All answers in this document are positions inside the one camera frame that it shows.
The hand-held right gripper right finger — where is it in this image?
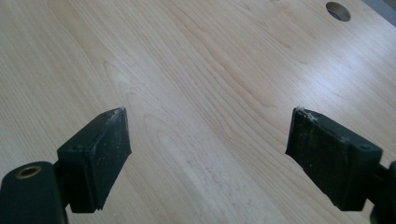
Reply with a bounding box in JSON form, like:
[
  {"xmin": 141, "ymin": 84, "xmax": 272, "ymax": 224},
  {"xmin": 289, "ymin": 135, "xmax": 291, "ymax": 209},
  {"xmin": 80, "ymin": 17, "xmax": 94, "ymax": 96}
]
[{"xmin": 285, "ymin": 105, "xmax": 384, "ymax": 212}]

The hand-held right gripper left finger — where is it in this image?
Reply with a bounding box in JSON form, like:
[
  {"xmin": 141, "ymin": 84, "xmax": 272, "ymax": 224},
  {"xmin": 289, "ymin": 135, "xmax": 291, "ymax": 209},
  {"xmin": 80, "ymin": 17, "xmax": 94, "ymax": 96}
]
[{"xmin": 56, "ymin": 106, "xmax": 133, "ymax": 215}]

